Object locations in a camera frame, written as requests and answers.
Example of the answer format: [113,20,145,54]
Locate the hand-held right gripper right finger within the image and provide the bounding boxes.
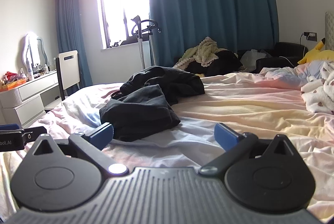
[199,123,296,176]

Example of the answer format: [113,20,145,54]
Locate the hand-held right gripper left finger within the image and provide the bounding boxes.
[31,122,129,177]

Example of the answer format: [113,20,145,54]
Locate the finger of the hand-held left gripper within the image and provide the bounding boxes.
[0,123,49,148]

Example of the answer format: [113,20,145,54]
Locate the black pants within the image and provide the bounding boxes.
[100,65,206,141]

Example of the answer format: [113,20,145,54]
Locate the bed with pastel sheet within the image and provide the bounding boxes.
[0,62,334,222]

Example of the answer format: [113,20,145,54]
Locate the white dresser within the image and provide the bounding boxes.
[0,71,61,126]

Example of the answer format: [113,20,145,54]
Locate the orange box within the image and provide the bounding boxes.
[0,80,28,92]

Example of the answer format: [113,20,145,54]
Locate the white chair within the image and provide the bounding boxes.
[44,50,80,112]

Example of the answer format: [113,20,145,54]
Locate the black cloth pile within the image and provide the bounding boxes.
[174,48,244,77]

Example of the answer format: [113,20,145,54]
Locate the white plastic bag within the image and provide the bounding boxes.
[240,49,267,68]

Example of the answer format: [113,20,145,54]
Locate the wavy vanity mirror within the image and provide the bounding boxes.
[22,32,48,68]

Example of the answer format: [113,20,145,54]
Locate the cream knitted blanket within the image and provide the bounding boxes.
[173,36,220,69]

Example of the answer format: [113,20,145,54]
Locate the black sofa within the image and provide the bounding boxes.
[237,42,309,74]

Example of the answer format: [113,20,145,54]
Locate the white printed fleece blanket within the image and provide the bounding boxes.
[300,62,334,113]

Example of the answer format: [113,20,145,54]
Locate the blue curtain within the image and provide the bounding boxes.
[55,0,93,89]
[145,0,280,75]

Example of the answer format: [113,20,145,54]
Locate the garment steamer stand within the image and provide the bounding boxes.
[130,15,162,70]

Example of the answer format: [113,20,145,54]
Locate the yellow plush toy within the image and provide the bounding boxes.
[297,38,334,66]

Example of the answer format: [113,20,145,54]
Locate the dark framed window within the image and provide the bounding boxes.
[96,0,150,50]

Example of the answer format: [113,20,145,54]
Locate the padded headboard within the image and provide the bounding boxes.
[324,11,334,52]

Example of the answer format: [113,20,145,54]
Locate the white charging cable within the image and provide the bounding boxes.
[279,34,308,64]

